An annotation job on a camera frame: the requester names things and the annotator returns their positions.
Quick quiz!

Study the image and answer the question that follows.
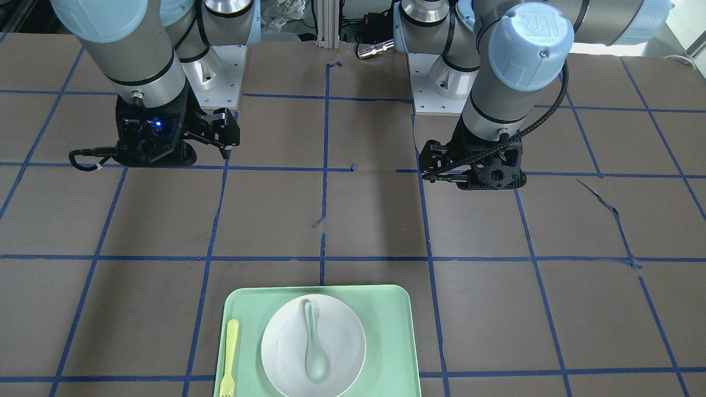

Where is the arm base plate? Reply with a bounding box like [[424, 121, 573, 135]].
[[181, 46, 249, 111], [408, 53, 478, 116]]

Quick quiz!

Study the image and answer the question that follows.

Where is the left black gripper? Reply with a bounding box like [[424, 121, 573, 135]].
[[419, 119, 522, 179]]

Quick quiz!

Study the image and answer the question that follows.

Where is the aluminium frame post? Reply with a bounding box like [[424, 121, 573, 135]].
[[312, 1, 341, 52]]

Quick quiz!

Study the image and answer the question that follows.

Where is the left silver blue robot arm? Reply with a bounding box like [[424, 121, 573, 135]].
[[392, 1, 672, 190]]

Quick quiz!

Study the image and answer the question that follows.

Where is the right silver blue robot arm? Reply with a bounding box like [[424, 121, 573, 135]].
[[51, 1, 261, 171]]

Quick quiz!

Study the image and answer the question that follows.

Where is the pale green plastic spoon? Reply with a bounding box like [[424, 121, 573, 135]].
[[302, 299, 328, 384]]

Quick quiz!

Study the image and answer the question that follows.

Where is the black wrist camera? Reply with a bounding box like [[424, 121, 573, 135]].
[[456, 148, 527, 191], [113, 137, 197, 168]]

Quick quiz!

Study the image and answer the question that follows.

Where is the gold metal cylinder tool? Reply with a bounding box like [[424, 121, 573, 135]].
[[355, 39, 395, 61]]

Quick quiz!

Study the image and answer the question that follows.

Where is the light green plastic tray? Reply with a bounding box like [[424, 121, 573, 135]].
[[213, 285, 422, 396]]

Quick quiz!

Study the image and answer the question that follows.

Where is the yellow plastic fork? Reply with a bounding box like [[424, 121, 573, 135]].
[[218, 319, 239, 396]]

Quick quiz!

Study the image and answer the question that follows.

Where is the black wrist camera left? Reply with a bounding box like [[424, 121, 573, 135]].
[[456, 148, 527, 191]]

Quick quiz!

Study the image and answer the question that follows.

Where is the white round plate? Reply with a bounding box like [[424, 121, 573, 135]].
[[260, 294, 367, 396]]

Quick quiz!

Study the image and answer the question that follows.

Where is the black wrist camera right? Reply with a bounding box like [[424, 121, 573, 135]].
[[113, 137, 197, 168]]

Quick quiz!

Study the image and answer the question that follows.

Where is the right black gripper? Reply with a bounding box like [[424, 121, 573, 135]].
[[115, 88, 240, 160]]

